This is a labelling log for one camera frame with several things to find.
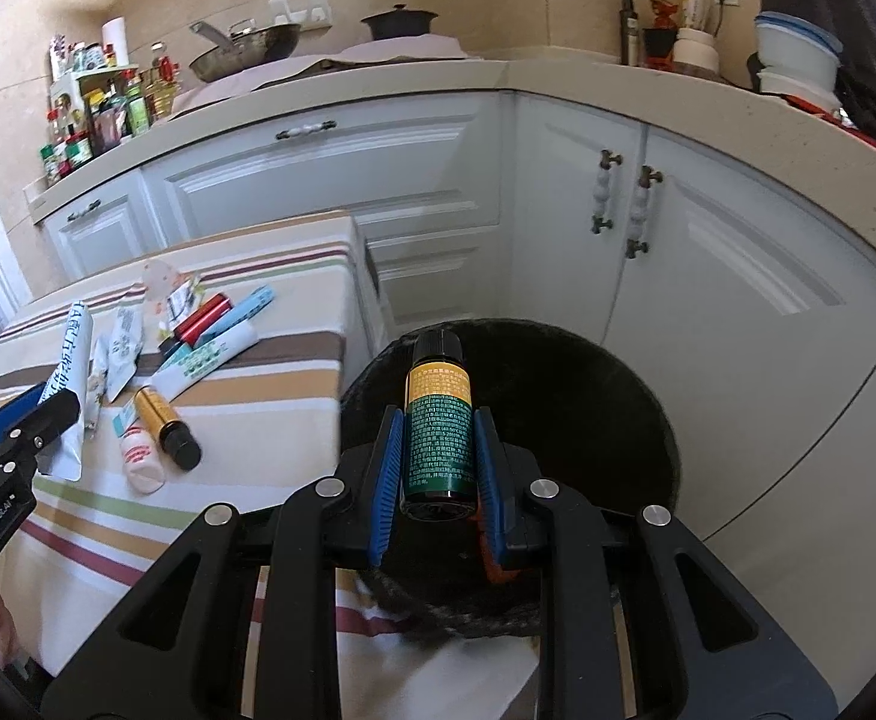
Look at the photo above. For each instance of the large white bowl blue lid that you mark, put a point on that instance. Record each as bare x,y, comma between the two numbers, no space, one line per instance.
794,49

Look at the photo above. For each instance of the white tube green print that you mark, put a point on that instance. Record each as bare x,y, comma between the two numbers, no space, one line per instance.
202,364

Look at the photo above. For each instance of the small white bowl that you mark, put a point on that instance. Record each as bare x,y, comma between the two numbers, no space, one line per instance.
798,94

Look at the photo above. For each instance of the small teal white packet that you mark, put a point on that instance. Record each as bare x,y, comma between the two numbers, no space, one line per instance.
124,424

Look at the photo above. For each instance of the black box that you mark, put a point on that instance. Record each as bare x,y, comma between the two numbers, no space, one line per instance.
659,43

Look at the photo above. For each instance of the dark cloth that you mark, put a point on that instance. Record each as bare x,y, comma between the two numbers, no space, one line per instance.
865,30

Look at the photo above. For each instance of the amber bottle gold label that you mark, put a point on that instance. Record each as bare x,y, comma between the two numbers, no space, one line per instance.
157,412

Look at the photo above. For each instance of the white utensil canister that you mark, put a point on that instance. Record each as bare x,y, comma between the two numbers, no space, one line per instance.
697,52

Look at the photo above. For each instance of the white wall socket panel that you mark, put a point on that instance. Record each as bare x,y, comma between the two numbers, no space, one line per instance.
303,9

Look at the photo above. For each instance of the striped tablecloth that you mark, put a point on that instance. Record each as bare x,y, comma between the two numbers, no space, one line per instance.
258,405

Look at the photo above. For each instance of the white pink wrapper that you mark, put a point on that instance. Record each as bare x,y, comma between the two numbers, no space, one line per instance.
159,281

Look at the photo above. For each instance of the small white bottle red print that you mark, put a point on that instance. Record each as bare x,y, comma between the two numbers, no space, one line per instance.
140,461

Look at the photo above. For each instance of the white kitchen cabinet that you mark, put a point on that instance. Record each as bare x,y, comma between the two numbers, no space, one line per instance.
423,165

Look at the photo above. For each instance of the red figurine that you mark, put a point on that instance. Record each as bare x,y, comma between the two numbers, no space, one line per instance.
663,11

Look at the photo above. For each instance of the narrow white sachet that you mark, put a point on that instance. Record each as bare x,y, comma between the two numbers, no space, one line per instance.
95,397

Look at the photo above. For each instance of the black lidded pot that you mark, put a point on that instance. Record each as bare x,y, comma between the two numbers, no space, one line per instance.
399,22

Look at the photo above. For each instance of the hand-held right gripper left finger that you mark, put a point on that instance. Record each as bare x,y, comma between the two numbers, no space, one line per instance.
382,491

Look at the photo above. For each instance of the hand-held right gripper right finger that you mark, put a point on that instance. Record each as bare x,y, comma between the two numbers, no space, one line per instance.
487,491

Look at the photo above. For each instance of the dark oil bottle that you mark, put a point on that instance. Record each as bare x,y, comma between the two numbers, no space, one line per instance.
629,30

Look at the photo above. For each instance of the red plate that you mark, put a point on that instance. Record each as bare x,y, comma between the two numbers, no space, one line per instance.
832,112

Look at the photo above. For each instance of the white squeeze tube blue print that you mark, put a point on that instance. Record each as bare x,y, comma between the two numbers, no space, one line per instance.
70,360

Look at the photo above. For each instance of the light blue packet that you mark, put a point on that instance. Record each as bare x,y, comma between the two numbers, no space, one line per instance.
247,307

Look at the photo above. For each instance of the group of condiment bottles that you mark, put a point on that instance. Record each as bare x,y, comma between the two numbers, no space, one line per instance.
108,112

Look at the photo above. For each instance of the paper towel roll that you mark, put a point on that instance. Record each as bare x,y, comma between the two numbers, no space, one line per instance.
114,37

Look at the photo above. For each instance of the red cylindrical tube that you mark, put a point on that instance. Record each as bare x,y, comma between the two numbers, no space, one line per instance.
202,319

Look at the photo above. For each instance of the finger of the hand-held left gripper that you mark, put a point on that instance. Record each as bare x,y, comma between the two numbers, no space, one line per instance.
14,412
52,420

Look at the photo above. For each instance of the black trash bin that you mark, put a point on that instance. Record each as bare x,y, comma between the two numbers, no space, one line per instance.
580,420

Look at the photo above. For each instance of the white utensils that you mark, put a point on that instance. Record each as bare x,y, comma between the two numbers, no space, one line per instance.
697,4

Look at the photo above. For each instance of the dark bottle green yellow label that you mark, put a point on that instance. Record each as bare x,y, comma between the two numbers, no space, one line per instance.
438,427

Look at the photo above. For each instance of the metal wok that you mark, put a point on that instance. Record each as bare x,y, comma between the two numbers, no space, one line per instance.
250,49

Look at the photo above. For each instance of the pale stove cover cloth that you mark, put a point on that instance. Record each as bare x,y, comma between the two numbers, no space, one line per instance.
310,71

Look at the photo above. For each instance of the orange wrapper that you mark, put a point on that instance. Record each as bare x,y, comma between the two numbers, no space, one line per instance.
494,559

